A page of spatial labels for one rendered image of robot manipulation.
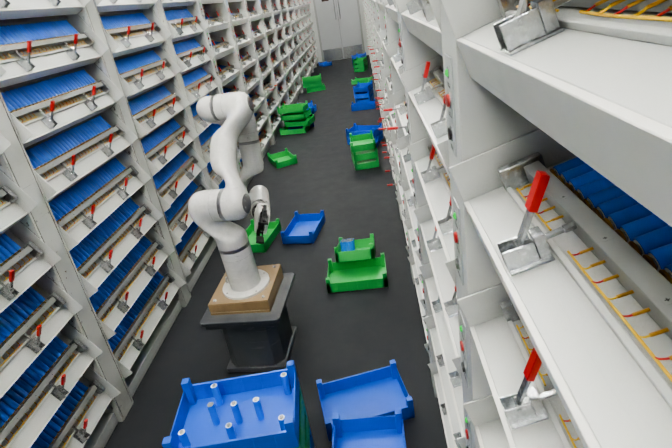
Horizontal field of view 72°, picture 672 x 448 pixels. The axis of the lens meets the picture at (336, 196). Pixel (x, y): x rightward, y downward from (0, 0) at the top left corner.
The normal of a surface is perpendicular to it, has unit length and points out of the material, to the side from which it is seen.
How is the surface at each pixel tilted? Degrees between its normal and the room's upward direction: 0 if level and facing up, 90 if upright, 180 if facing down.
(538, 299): 18
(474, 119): 90
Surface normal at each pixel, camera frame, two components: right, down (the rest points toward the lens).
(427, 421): -0.15, -0.91
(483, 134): -0.04, 0.40
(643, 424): -0.44, -0.83
